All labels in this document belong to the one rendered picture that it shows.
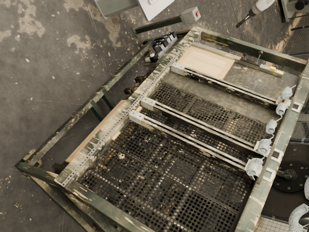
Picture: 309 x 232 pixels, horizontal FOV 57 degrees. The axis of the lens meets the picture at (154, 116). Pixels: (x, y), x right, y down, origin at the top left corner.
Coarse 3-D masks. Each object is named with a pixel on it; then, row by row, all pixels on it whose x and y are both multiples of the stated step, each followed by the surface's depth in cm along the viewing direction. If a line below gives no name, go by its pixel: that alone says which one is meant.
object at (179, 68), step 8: (176, 64) 271; (176, 72) 274; (184, 72) 268; (192, 72) 264; (200, 72) 263; (200, 80) 263; (208, 80) 258; (216, 80) 258; (224, 88) 254; (232, 88) 249; (240, 88) 249; (240, 96) 250; (248, 96) 245; (256, 96) 242; (264, 96) 242; (264, 104) 241; (272, 104) 237; (288, 104) 230
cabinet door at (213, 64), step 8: (192, 48) 295; (184, 56) 287; (192, 56) 287; (200, 56) 287; (208, 56) 286; (216, 56) 285; (184, 64) 279; (192, 64) 279; (200, 64) 279; (208, 64) 278; (216, 64) 278; (224, 64) 278; (232, 64) 278; (208, 72) 271; (216, 72) 271; (224, 72) 270
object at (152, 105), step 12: (144, 96) 246; (156, 108) 239; (168, 108) 237; (180, 120) 231; (192, 120) 229; (204, 132) 225; (216, 132) 220; (228, 144) 218; (240, 144) 212; (252, 144) 212; (252, 156) 212
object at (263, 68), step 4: (192, 44) 296; (196, 44) 295; (200, 44) 295; (200, 48) 294; (204, 48) 291; (208, 48) 290; (212, 48) 290; (212, 52) 289; (216, 52) 287; (220, 52) 286; (224, 52) 285; (224, 56) 284; (228, 56) 282; (232, 56) 281; (236, 56) 281; (236, 60) 280; (240, 60) 277; (244, 64) 278; (248, 64) 275; (252, 64) 273; (256, 68) 273; (260, 68) 271; (264, 68) 269; (268, 68) 269; (268, 72) 269; (272, 72) 267; (276, 72) 265; (280, 76) 265
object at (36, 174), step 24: (144, 48) 347; (120, 72) 321; (96, 96) 298; (72, 120) 279; (48, 144) 262; (24, 168) 243; (48, 192) 263; (144, 192) 353; (72, 216) 281; (96, 216) 229
